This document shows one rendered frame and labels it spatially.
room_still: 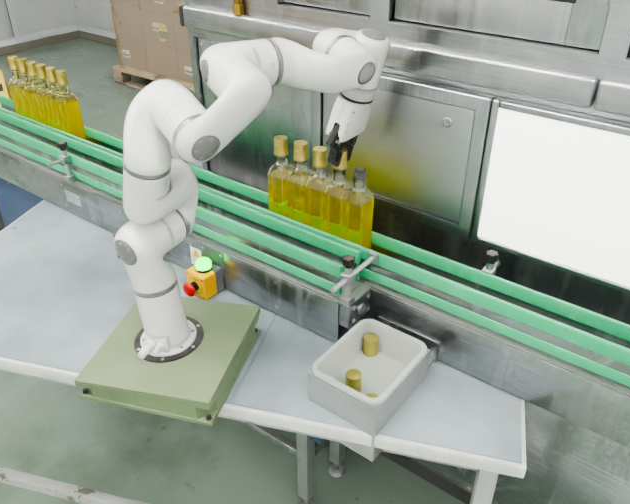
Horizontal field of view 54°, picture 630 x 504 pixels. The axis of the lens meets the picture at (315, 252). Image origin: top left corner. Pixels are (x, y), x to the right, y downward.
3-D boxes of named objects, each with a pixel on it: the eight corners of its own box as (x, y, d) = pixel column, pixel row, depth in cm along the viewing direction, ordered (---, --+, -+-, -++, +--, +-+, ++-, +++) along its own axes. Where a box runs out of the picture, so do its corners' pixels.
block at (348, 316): (372, 310, 149) (374, 287, 145) (350, 330, 142) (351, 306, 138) (360, 305, 150) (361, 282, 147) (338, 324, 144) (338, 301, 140)
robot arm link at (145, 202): (110, 162, 110) (172, 129, 121) (111, 254, 126) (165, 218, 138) (150, 187, 108) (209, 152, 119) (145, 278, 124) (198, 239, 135)
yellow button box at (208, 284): (224, 290, 167) (222, 267, 163) (204, 303, 162) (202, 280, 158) (206, 280, 170) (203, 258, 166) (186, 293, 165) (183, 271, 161)
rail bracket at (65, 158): (78, 182, 194) (69, 142, 187) (57, 190, 189) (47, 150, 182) (70, 178, 196) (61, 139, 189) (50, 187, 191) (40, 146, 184)
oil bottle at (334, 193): (352, 255, 157) (355, 180, 146) (340, 265, 153) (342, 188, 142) (334, 248, 160) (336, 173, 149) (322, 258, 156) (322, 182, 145)
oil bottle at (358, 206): (371, 263, 154) (375, 187, 143) (358, 273, 150) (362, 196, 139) (352, 256, 157) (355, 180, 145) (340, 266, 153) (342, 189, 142)
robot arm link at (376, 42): (341, 45, 114) (312, 23, 119) (328, 96, 121) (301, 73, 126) (399, 39, 123) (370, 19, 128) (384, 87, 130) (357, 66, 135)
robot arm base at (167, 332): (173, 371, 131) (159, 315, 122) (123, 361, 134) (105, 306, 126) (206, 325, 143) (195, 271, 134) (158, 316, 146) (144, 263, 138)
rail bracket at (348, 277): (378, 283, 146) (381, 238, 139) (337, 319, 135) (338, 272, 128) (367, 279, 148) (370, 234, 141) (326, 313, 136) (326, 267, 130)
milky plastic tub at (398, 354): (428, 374, 139) (432, 344, 134) (375, 436, 124) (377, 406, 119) (363, 343, 148) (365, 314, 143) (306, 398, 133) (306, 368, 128)
